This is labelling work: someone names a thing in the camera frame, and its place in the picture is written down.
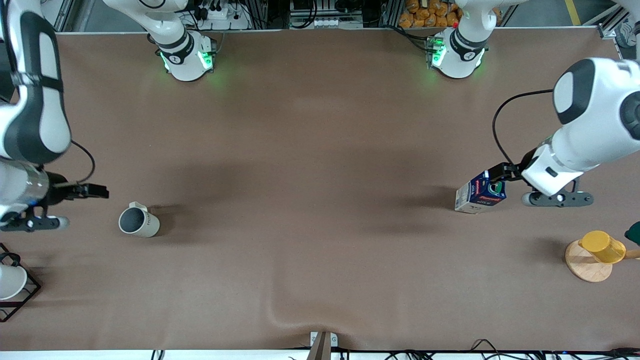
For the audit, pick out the beige mug with grey inside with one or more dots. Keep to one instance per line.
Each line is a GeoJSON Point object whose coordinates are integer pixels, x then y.
{"type": "Point", "coordinates": [147, 226]}

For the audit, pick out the white power strip with plugs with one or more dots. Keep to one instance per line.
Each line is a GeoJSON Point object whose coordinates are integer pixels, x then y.
{"type": "Point", "coordinates": [225, 17]}

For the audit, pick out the dark green object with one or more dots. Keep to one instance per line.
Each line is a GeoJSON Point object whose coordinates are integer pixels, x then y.
{"type": "Point", "coordinates": [634, 234]}

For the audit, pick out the aluminium frame profile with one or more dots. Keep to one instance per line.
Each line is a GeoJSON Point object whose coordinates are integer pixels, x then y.
{"type": "Point", "coordinates": [612, 22]}

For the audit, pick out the round wooden cup stand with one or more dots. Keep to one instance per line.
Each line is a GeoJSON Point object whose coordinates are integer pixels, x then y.
{"type": "Point", "coordinates": [585, 267]}

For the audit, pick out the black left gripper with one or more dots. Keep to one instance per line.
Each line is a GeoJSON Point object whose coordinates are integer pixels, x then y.
{"type": "Point", "coordinates": [511, 171]}

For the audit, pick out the pile of orange snacks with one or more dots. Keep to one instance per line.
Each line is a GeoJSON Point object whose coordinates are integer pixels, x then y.
{"type": "Point", "coordinates": [425, 15]}

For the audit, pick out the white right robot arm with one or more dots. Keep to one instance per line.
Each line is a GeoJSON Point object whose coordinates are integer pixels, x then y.
{"type": "Point", "coordinates": [35, 100]}

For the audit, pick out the grey white shoe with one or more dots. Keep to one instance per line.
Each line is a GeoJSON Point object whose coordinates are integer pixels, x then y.
{"type": "Point", "coordinates": [629, 36]}

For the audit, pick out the blue white milk carton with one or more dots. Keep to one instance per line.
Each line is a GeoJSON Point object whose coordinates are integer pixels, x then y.
{"type": "Point", "coordinates": [475, 197]}

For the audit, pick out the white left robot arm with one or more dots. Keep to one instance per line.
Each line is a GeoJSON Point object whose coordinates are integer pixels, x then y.
{"type": "Point", "coordinates": [600, 125]}

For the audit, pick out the yellow cup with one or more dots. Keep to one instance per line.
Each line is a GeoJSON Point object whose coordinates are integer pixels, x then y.
{"type": "Point", "coordinates": [602, 247]}

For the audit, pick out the white cup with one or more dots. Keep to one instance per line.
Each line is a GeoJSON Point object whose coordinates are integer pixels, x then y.
{"type": "Point", "coordinates": [10, 282]}

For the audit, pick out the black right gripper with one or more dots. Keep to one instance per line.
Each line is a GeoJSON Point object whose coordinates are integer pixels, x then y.
{"type": "Point", "coordinates": [59, 191]}

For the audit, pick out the metal table edge bracket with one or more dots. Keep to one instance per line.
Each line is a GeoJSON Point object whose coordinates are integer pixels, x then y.
{"type": "Point", "coordinates": [323, 345]}

